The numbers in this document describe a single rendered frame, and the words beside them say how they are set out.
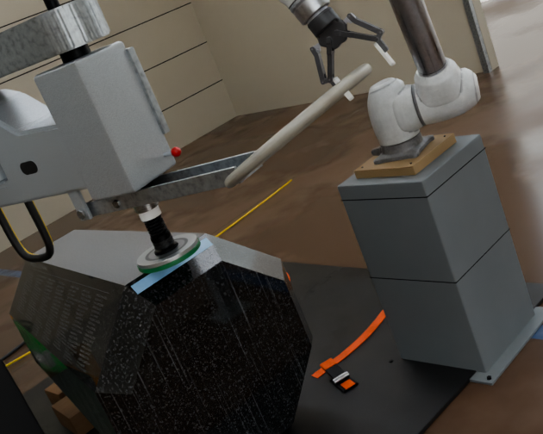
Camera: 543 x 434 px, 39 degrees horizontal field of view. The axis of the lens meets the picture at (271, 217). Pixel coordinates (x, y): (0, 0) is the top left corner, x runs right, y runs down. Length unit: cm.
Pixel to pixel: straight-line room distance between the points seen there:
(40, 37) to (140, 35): 681
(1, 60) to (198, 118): 701
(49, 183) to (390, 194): 116
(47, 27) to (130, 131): 37
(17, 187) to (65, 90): 51
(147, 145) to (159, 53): 684
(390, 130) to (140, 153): 92
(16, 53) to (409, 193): 134
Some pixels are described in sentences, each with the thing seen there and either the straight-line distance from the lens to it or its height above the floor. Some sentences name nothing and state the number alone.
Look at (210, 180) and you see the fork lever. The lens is 217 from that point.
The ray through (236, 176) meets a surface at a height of 120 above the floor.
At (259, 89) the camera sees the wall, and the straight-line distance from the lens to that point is 926.
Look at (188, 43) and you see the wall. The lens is 946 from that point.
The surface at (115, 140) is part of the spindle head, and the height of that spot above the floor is 134.
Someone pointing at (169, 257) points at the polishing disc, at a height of 93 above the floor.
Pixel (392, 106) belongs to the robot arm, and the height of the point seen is 103.
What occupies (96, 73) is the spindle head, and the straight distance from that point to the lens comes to 230.
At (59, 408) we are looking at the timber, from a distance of 382.
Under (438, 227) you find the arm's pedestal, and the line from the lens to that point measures 267.
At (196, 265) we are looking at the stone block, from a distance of 261.
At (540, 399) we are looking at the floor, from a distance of 279.
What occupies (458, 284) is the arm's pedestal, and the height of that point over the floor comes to 39.
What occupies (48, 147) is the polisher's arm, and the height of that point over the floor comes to 137.
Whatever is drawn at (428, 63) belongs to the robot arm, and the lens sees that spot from 264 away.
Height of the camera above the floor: 165
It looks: 18 degrees down
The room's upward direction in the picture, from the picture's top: 22 degrees counter-clockwise
